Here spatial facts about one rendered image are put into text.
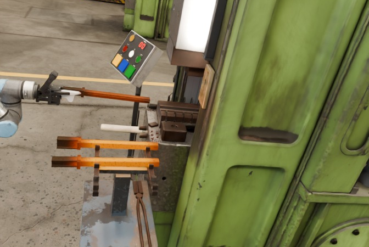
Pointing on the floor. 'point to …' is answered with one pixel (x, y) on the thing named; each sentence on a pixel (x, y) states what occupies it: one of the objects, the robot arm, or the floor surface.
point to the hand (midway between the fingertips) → (78, 90)
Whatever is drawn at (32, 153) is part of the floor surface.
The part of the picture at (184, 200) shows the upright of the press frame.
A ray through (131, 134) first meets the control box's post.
